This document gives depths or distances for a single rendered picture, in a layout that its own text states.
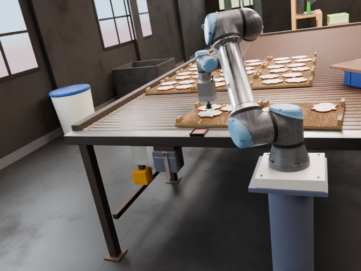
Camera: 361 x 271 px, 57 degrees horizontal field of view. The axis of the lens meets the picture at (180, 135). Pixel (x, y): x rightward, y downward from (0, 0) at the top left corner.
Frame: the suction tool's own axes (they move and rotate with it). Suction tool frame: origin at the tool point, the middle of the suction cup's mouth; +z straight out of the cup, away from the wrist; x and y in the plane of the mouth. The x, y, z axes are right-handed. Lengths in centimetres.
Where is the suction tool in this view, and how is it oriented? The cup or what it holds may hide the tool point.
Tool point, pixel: (209, 107)
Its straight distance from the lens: 187.5
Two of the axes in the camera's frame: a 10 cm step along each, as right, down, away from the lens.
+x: -5.1, 3.8, -7.7
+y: -8.5, -0.6, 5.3
